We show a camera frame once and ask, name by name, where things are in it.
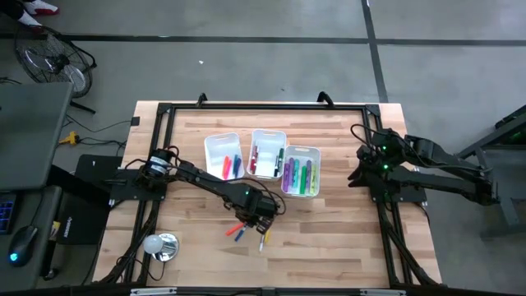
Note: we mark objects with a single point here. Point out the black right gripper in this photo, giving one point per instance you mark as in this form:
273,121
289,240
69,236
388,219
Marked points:
372,158

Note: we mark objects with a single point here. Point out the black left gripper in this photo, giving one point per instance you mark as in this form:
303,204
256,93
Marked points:
257,205

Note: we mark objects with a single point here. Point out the blue marker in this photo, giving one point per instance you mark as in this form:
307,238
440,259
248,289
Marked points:
239,236

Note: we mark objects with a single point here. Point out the white purple marker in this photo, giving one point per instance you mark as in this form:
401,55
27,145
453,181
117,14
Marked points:
261,244

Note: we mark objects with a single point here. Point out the yellow-green highlighter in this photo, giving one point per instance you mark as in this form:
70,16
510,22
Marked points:
314,181

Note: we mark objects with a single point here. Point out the green highlighter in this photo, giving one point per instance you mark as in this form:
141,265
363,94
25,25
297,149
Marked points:
303,181

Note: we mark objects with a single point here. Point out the red white marker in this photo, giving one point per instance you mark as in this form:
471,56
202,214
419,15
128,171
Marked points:
252,164

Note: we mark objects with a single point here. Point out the teal highlighter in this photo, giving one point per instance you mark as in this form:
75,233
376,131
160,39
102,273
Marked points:
296,174

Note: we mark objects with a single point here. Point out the orange cap fine marker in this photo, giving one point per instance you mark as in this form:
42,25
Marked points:
225,166

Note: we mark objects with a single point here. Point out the magenta marker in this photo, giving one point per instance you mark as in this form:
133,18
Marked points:
256,154

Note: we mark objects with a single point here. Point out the green dry-erase marker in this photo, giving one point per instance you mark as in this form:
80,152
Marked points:
280,156

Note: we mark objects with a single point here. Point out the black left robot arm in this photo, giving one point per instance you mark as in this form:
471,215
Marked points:
205,178

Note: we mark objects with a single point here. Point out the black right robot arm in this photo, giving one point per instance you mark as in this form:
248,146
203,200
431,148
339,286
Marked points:
444,181

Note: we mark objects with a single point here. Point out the yellow highlighter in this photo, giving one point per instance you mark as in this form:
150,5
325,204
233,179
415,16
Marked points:
268,237

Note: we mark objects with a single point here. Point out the white plastic bin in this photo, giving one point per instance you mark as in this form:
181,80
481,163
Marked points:
218,144
300,153
267,141

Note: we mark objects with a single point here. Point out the silver clamp lamp with bulb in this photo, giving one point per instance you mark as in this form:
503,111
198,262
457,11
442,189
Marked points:
153,244

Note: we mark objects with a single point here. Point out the black side table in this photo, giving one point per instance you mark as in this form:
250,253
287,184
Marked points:
505,214

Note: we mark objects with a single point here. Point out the small black square box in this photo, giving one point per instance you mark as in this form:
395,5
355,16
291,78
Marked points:
135,121

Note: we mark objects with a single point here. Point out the black box with lettering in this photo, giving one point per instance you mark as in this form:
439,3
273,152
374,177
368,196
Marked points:
82,222

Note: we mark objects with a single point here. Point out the yellow power plug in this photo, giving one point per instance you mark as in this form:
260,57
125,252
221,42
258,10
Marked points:
70,139

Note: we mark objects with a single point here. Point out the black computer mouse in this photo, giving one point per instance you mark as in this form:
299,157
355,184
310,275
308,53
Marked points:
22,246

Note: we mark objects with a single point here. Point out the grey flat panel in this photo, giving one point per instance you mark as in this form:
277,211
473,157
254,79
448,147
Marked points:
33,131

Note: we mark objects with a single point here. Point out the backlit keyboard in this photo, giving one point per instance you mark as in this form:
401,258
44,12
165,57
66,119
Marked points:
6,214

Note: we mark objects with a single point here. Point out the black floor fan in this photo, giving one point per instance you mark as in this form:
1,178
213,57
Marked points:
53,61

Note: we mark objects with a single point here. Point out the person's foot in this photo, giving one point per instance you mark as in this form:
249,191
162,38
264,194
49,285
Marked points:
41,7
29,19

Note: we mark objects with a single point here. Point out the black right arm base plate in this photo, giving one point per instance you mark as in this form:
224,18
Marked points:
415,196

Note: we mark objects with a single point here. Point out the black hook bracket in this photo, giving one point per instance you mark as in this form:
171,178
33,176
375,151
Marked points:
326,98
201,100

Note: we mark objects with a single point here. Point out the silver mount bar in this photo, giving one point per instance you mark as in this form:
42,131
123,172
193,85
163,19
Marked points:
152,292
382,292

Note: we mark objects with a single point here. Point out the black aluminium rig frame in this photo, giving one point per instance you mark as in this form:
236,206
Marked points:
267,106

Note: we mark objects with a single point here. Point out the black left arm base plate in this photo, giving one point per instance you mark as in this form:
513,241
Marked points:
94,172

